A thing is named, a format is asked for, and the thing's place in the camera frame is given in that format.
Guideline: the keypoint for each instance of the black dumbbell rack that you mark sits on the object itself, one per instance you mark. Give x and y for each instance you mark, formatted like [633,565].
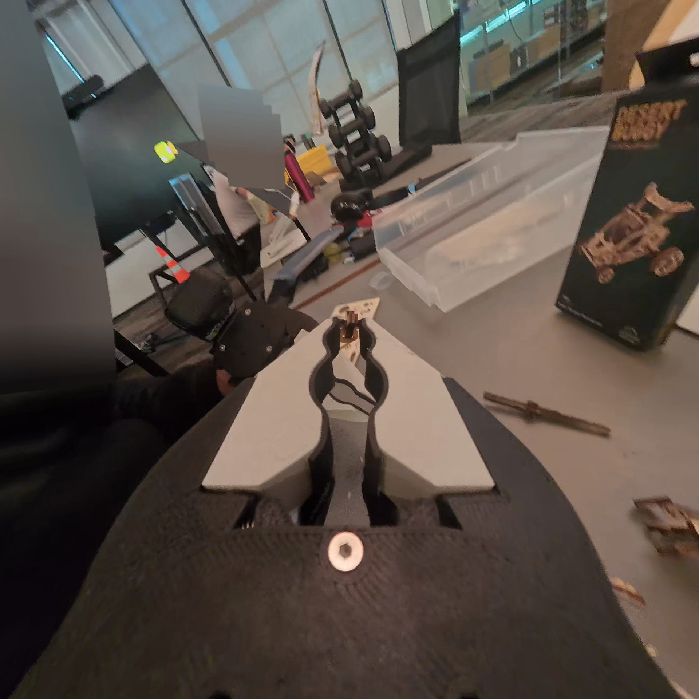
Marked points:
[355,136]

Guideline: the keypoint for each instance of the wooden buggy model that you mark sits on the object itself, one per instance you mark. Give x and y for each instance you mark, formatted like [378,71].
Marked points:
[671,527]

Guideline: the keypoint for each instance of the striped orange traffic cone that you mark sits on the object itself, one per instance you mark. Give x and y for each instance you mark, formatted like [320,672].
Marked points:
[175,267]

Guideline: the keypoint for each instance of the dark model kit box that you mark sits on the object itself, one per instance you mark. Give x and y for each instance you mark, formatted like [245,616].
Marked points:
[628,229]

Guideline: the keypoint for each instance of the person's left hand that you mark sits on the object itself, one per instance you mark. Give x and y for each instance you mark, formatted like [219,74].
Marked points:
[226,381]

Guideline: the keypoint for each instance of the dark wooden gear axle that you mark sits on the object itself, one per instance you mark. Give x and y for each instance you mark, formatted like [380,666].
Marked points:
[546,414]

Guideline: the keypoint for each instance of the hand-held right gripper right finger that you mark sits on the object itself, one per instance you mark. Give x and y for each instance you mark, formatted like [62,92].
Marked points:
[431,437]

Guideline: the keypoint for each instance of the large black screen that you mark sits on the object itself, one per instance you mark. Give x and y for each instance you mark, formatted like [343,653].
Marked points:
[136,164]

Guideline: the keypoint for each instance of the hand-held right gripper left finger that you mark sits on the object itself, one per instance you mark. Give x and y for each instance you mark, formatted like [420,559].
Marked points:
[267,431]

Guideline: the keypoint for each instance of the grey long case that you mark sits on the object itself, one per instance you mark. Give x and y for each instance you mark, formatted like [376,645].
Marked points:
[306,262]

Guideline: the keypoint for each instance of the clear plastic bin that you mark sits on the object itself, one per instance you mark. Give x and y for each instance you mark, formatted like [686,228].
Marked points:
[491,235]

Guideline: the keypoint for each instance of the wooden sheet piece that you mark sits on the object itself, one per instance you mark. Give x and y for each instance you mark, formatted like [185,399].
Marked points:
[363,308]

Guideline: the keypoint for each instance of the clear plastic cap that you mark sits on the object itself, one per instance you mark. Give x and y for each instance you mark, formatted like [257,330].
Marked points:
[380,281]

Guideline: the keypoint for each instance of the magenta water bottle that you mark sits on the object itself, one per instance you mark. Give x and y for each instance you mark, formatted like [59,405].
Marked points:
[300,177]

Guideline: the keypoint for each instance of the white tablet stand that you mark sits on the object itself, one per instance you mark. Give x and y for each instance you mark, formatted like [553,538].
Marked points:
[284,240]

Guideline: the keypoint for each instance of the wooden cross-shaped part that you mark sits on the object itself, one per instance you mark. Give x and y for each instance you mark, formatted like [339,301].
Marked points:
[349,318]

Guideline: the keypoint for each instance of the wooden pillar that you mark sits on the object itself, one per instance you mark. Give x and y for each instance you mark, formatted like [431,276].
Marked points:
[633,43]

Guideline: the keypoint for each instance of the yellow plastic bin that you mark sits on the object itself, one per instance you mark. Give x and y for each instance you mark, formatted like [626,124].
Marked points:
[314,161]

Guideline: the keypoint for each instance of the black office chair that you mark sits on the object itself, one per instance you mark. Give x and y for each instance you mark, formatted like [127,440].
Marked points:
[431,82]

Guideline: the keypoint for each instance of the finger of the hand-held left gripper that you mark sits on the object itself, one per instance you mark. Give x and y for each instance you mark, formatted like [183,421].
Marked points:
[349,371]
[303,338]

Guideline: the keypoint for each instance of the black headphones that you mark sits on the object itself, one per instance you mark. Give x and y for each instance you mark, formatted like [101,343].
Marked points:
[352,205]

